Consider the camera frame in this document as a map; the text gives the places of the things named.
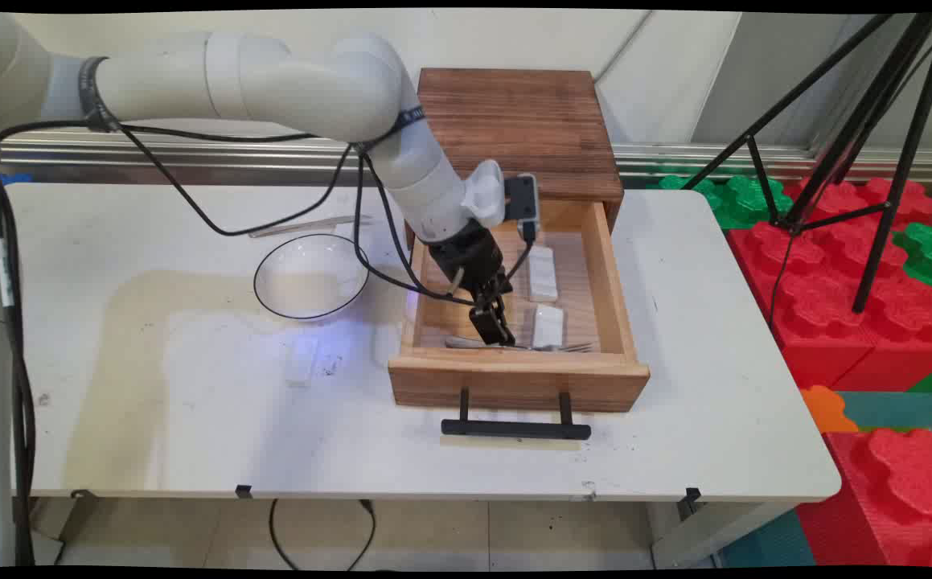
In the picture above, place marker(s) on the short white cutlery rest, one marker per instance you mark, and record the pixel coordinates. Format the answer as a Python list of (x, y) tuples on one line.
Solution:
[(548, 326)]

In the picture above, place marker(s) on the metal table knife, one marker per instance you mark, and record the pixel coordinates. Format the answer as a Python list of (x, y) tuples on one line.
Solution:
[(305, 227)]

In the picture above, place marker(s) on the large red foam blocks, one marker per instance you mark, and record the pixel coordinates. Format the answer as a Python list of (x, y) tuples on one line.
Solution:
[(835, 314)]

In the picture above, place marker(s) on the red foam block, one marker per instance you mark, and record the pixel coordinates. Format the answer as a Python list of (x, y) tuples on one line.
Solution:
[(892, 498)]

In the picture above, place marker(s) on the metal fork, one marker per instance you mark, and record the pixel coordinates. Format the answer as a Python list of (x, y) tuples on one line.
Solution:
[(554, 347)]

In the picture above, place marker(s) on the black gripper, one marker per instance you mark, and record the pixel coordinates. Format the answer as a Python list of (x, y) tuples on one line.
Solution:
[(466, 261)]

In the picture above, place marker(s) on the dark wooden drawer cabinet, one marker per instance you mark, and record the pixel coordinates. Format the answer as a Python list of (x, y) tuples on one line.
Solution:
[(514, 129)]

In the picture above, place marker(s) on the metal table leg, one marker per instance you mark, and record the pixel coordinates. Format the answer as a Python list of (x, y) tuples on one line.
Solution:
[(71, 523), (699, 535)]

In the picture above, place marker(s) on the aluminium wall rail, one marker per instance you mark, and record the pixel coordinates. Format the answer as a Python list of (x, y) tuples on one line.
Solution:
[(755, 157)]

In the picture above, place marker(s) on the blue foam piece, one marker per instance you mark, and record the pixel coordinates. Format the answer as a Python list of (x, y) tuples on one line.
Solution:
[(15, 178)]

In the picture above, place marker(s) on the long white cutlery rest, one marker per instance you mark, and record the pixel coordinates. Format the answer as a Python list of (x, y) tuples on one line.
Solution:
[(543, 273)]

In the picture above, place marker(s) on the orange foam piece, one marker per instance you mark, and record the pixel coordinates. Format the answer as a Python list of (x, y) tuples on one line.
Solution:
[(823, 410)]

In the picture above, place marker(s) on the teal foam mat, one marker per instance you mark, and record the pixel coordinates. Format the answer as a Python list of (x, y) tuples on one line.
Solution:
[(900, 408), (771, 543)]

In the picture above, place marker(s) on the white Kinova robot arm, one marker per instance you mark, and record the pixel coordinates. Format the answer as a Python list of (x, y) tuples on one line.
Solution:
[(313, 80)]

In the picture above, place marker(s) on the white bowl black rim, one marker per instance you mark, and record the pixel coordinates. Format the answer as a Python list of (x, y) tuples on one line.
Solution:
[(309, 277)]

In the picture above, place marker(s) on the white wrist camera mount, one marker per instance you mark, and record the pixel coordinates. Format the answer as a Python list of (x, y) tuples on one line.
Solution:
[(483, 193)]

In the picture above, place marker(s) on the black camera tripod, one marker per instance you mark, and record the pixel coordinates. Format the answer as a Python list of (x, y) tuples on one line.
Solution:
[(876, 121)]

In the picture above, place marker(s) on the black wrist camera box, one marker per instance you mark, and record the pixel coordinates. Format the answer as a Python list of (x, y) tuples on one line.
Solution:
[(521, 197)]

